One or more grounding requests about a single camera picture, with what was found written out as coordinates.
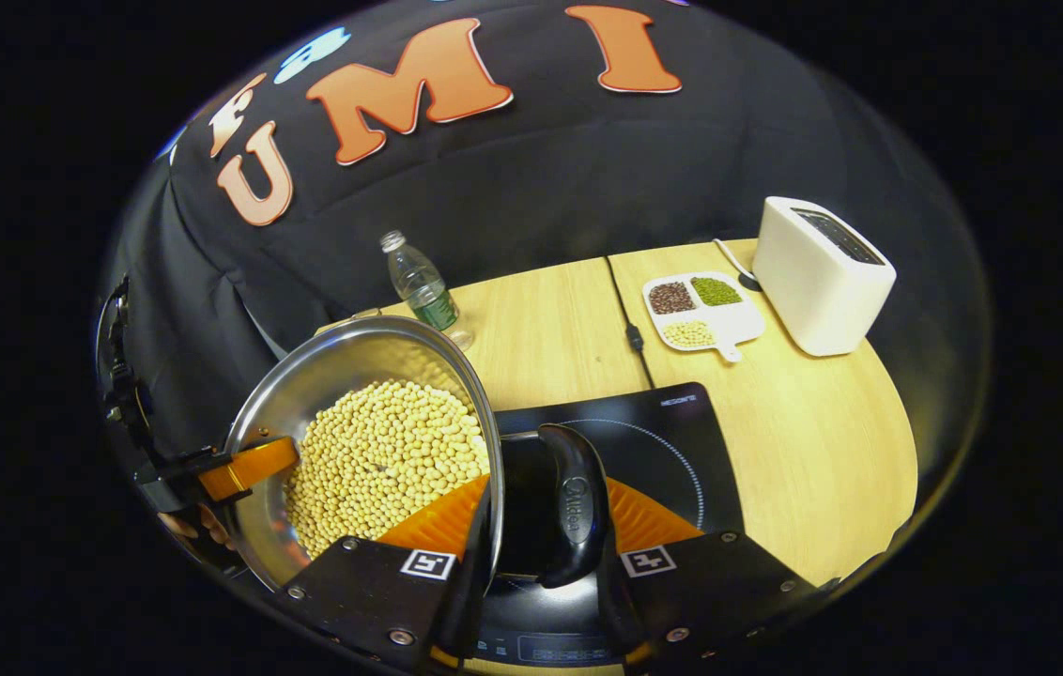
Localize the black power cable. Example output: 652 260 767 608
605 255 656 391

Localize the white divided dish with beans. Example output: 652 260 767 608
641 272 766 363

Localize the clear plastic water bottle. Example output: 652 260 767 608
379 230 475 351

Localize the pile of soybeans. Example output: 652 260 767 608
285 378 492 561

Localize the black induction cooktop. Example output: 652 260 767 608
466 382 747 669

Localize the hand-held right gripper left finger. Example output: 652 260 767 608
276 474 495 672

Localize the white toaster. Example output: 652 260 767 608
752 196 898 358

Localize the steel pot with black handles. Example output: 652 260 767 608
223 315 612 594

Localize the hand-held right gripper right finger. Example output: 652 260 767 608
597 477 819 669

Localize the white toaster cable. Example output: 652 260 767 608
713 238 763 292

